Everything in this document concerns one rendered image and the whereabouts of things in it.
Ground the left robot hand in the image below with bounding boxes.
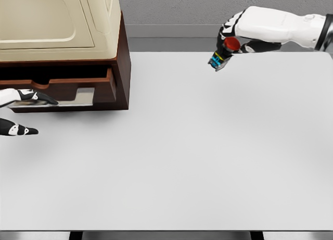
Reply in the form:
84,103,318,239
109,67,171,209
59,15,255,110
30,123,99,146
0,87,59,137

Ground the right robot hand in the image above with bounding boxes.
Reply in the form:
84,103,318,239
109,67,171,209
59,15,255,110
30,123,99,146
216,6,293,55

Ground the brown drawer with metal handle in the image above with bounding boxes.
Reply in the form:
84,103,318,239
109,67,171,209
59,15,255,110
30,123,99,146
0,66,117,113

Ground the red button switch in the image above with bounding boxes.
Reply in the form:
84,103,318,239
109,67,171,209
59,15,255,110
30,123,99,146
207,36,241,72

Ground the brown cabinet with beige top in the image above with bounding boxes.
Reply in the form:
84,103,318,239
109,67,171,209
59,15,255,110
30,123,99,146
0,0,132,113

